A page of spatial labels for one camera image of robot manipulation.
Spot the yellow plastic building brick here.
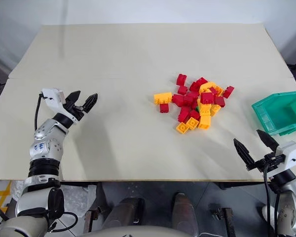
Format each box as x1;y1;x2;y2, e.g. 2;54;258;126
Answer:
153;91;173;106

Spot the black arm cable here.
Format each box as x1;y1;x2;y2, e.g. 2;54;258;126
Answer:
262;158;282;237
34;91;46;131

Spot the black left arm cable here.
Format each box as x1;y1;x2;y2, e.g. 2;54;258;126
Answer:
34;91;46;131

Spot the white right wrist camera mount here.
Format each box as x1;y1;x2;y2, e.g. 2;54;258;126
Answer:
268;141;296;179

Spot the green plastic bin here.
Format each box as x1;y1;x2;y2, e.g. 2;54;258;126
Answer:
251;89;296;137

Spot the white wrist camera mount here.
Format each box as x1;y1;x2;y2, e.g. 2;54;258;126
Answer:
268;141;296;179
41;87;77;122

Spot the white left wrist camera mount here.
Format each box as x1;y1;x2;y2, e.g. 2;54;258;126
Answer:
41;87;77;122

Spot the red plastic toy brick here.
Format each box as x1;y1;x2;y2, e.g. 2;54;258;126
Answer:
200;91;215;105

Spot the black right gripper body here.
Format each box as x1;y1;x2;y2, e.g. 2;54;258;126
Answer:
246;153;286;177

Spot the rusty metal table leg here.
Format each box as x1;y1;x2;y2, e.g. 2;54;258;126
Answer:
83;207;101;234

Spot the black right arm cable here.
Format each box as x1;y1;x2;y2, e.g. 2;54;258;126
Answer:
262;158;282;237

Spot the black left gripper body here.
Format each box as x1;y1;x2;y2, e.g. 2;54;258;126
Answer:
63;100;87;121

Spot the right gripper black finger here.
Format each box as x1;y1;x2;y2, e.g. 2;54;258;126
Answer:
257;129;280;152
233;138;256;166

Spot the dark rounded shape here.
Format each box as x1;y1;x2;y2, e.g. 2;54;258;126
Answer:
171;192;200;229
102;196;145;229

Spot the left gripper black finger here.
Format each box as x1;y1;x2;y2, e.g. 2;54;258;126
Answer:
82;93;99;114
65;90;81;106

